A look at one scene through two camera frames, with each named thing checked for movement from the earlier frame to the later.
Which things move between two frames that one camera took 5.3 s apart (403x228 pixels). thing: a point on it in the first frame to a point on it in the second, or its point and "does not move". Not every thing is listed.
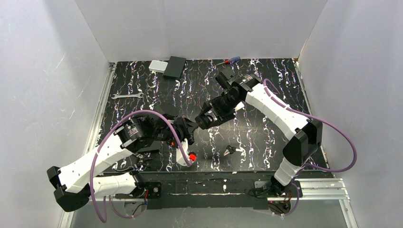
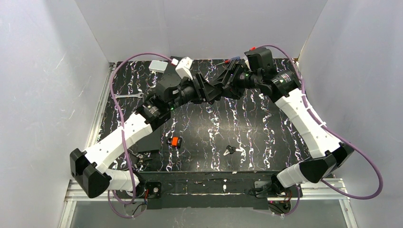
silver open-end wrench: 139,95 does not move
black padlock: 206,121 to 220,87
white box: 158,66 does not move
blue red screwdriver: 230,61 does not move
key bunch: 231,150 does not move
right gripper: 208,114 to 228,79
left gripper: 181,129 to 198,89
